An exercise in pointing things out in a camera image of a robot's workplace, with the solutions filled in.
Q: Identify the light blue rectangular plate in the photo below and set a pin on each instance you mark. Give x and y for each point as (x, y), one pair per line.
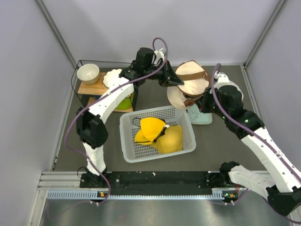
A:
(197, 117)

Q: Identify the yellow bra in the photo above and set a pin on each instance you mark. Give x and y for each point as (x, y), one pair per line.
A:
(158, 134)

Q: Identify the white plastic basket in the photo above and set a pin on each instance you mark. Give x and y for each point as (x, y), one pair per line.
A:
(130, 125)

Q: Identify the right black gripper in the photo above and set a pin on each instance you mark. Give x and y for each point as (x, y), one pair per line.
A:
(201, 101)

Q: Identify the white scalloped plate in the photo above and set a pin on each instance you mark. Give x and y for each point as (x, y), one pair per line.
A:
(111, 77)

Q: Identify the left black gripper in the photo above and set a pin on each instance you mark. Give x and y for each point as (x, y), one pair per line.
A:
(168, 73)

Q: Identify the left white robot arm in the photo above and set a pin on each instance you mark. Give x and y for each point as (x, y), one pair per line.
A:
(90, 125)

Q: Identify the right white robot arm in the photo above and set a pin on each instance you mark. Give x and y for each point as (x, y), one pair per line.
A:
(282, 189)

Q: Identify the white mesh laundry bag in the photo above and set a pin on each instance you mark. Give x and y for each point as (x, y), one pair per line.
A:
(238, 88)

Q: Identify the white ceramic bowl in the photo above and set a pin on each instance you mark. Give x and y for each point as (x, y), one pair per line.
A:
(88, 74)

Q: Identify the cream capybara laundry bag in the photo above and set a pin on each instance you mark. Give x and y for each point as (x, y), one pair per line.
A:
(196, 80)

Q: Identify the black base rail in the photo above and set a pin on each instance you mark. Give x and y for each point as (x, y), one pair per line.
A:
(158, 182)

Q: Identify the black wire wooden shelf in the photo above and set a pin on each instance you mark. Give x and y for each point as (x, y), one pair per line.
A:
(87, 94)

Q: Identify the green plate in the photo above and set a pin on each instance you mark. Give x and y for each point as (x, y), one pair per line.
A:
(125, 103)

